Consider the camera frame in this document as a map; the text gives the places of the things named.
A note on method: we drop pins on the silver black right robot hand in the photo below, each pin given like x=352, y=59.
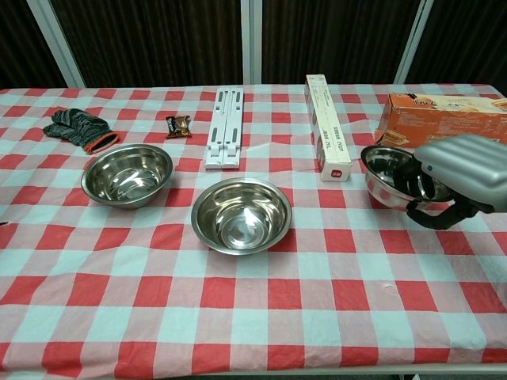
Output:
x=467, y=170

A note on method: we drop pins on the steel bowl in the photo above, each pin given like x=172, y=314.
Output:
x=241, y=215
x=126, y=178
x=382, y=174

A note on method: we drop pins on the orange cardboard carton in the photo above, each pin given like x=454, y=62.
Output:
x=435, y=118

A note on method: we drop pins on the long white cardboard box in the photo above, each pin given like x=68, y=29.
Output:
x=330, y=130

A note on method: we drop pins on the white folding laptop stand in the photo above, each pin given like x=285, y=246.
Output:
x=225, y=130

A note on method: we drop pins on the red white checked tablecloth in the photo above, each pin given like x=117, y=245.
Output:
x=253, y=308

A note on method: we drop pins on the brown candy wrapper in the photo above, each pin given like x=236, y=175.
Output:
x=178, y=126

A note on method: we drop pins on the grey striped work glove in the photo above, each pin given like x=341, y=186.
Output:
x=79, y=126

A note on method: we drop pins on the white frame post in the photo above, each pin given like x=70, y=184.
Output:
x=251, y=39
x=414, y=39
x=55, y=43

